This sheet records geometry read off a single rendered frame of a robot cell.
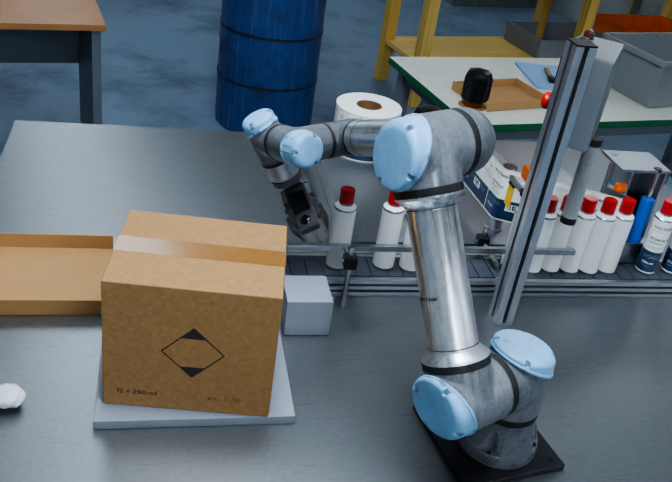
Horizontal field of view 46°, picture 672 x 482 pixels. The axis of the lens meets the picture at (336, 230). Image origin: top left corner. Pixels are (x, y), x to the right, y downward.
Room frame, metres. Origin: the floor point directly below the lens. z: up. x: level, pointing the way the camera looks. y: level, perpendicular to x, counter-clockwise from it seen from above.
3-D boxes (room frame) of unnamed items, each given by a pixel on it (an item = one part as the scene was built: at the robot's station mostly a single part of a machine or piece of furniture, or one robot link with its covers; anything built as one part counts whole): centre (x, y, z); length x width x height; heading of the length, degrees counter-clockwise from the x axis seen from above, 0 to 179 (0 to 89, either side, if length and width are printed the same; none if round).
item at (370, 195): (2.12, -0.34, 0.86); 0.80 x 0.67 x 0.05; 105
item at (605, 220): (1.74, -0.64, 0.98); 0.05 x 0.05 x 0.20
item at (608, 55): (1.61, -0.46, 1.38); 0.17 x 0.10 x 0.19; 160
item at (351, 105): (2.26, -0.04, 0.95); 0.20 x 0.20 x 0.14
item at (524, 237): (1.53, -0.41, 1.16); 0.04 x 0.04 x 0.67; 15
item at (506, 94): (3.16, -0.59, 0.82); 0.34 x 0.24 x 0.04; 121
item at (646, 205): (1.82, -0.76, 0.98); 0.03 x 0.03 x 0.17
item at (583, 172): (1.60, -0.52, 1.18); 0.04 x 0.04 x 0.21
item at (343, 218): (1.58, -0.01, 0.98); 0.05 x 0.05 x 0.20
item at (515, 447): (1.12, -0.36, 0.89); 0.15 x 0.15 x 0.10
